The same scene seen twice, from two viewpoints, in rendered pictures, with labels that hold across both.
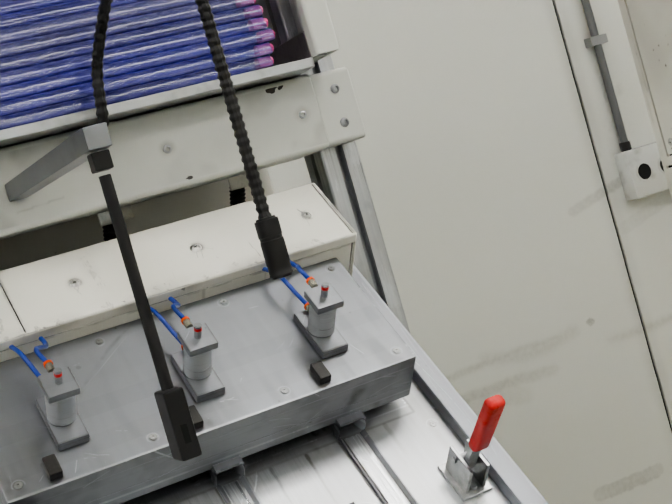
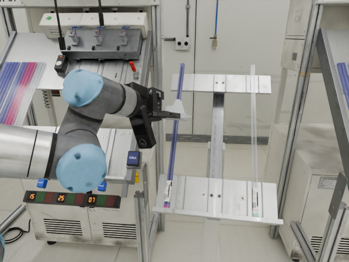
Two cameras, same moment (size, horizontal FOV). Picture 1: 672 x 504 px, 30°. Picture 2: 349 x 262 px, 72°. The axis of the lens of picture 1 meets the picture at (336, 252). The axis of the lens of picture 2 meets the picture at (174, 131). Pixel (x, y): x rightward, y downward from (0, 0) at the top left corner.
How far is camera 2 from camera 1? 0.73 m
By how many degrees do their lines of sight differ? 34
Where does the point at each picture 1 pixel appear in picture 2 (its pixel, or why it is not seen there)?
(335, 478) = (117, 68)
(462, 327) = (262, 66)
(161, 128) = not seen: outside the picture
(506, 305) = (275, 64)
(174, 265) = (109, 20)
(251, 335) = (114, 37)
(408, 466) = (130, 70)
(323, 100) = not seen: outside the picture
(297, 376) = (115, 47)
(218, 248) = (119, 20)
